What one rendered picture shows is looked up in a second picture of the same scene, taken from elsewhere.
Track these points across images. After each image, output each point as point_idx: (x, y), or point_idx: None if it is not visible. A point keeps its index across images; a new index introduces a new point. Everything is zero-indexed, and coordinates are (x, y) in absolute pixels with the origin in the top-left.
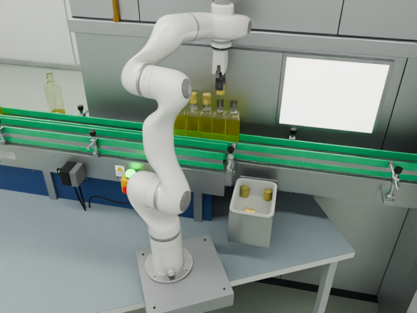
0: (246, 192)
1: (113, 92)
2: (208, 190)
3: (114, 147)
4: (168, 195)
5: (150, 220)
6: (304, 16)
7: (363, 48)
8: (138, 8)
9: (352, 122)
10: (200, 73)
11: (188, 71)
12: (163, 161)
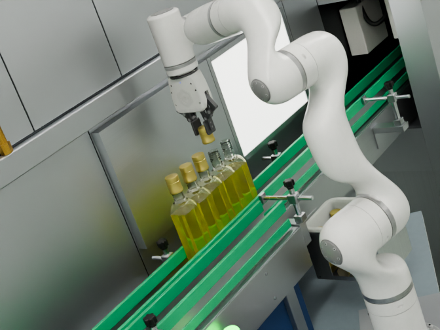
0: None
1: (43, 297)
2: (298, 273)
3: (179, 323)
4: (398, 192)
5: (389, 267)
6: (194, 5)
7: None
8: (24, 111)
9: (291, 101)
10: (146, 153)
11: (133, 160)
12: (364, 156)
